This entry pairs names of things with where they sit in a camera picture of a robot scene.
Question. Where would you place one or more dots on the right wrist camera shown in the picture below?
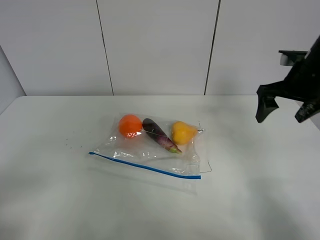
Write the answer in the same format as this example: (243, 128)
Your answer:
(290, 57)

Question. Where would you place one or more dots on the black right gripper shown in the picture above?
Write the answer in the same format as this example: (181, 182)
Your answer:
(302, 84)

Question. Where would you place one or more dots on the yellow pear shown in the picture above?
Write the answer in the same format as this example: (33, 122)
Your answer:
(182, 133)

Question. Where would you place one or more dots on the orange fruit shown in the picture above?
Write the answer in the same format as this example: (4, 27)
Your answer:
(130, 126)

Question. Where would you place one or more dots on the purple eggplant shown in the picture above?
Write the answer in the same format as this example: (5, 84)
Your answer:
(153, 130)

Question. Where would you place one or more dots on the clear zip bag blue strip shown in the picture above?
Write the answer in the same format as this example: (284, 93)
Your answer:
(180, 171)

